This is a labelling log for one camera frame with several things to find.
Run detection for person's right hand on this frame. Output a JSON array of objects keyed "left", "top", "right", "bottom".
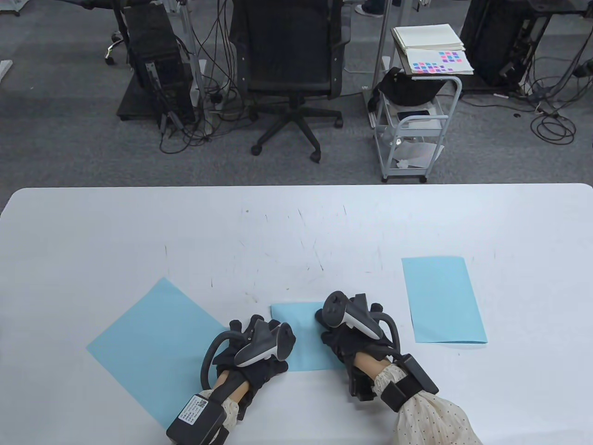
[{"left": 315, "top": 310, "right": 394, "bottom": 367}]

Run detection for person's left hand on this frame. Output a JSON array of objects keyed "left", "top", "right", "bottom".
[{"left": 214, "top": 314, "right": 290, "bottom": 420}]

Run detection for light blue paper sheet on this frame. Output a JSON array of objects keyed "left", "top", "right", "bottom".
[
  {"left": 270, "top": 302, "right": 348, "bottom": 373},
  {"left": 87, "top": 278, "right": 230, "bottom": 429},
  {"left": 402, "top": 256, "right": 488, "bottom": 345}
]

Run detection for person's left forearm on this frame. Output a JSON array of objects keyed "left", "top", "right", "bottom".
[{"left": 208, "top": 369, "right": 250, "bottom": 425}]

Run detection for person's right forearm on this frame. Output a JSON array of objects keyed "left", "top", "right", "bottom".
[{"left": 353, "top": 351, "right": 483, "bottom": 445}]

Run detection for crumpled white paper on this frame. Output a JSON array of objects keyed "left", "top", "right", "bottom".
[{"left": 394, "top": 141, "right": 444, "bottom": 170}]

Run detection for grey and white tracking controller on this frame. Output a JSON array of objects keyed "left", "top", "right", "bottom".
[
  {"left": 200, "top": 321, "right": 297, "bottom": 391},
  {"left": 322, "top": 291, "right": 402, "bottom": 358}
]

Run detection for black glove sensor module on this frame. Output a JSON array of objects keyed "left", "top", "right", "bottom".
[{"left": 347, "top": 365, "right": 377, "bottom": 403}]

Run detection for white rolling cart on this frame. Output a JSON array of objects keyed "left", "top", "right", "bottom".
[{"left": 369, "top": 56, "right": 463, "bottom": 183}]

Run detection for black bag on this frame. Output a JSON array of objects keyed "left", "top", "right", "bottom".
[{"left": 374, "top": 67, "right": 441, "bottom": 106}]

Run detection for sheet with coloured squares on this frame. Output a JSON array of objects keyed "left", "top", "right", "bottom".
[{"left": 402, "top": 46, "right": 475, "bottom": 76}]

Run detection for white desk leg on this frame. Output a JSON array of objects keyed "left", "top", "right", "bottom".
[
  {"left": 177, "top": 0, "right": 208, "bottom": 114},
  {"left": 363, "top": 0, "right": 395, "bottom": 127}
]

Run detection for black mesh office chair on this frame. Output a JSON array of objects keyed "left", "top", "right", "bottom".
[{"left": 230, "top": 0, "right": 353, "bottom": 164}]

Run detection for white notebook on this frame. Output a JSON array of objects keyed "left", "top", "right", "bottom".
[{"left": 391, "top": 24, "right": 465, "bottom": 52}]

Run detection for large black computer tower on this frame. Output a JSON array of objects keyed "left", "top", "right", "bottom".
[{"left": 460, "top": 0, "right": 549, "bottom": 91}]

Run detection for black computer tower on stand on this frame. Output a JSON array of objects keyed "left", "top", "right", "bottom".
[{"left": 116, "top": 5, "right": 196, "bottom": 127}]

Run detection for chrome chair base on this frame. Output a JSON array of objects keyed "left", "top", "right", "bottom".
[{"left": 104, "top": 30, "right": 128, "bottom": 65}]

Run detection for black wrist camera box with label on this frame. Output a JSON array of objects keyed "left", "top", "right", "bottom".
[{"left": 166, "top": 393, "right": 230, "bottom": 445}]

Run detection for tangle of black cables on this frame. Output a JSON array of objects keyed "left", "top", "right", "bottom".
[{"left": 158, "top": 0, "right": 251, "bottom": 154}]

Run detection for coiled black floor cables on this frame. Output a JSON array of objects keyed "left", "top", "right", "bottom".
[{"left": 463, "top": 42, "right": 593, "bottom": 145}]

